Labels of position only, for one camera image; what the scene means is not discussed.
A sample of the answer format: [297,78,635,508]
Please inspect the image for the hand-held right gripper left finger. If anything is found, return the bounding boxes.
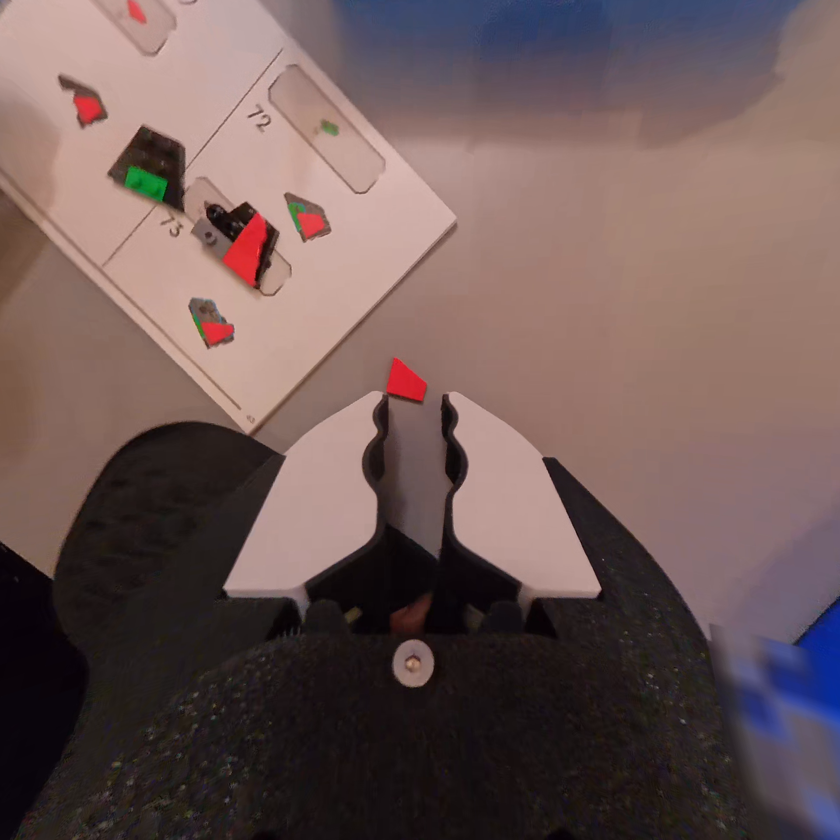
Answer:
[223,390,389,619]

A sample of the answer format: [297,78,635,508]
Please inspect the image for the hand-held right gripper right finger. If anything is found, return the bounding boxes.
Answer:
[438,392,602,616]

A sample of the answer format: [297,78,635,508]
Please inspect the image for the red wedge tile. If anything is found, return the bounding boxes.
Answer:
[386,357,429,403]

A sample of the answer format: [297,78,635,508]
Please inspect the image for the black wedge plate green tile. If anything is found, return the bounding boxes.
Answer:
[108,125,186,211]

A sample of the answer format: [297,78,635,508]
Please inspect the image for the black grey red brick assembly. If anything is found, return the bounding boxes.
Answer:
[192,202,281,290]

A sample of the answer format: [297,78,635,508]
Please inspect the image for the white instruction booklet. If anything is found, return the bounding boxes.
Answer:
[0,0,458,435]

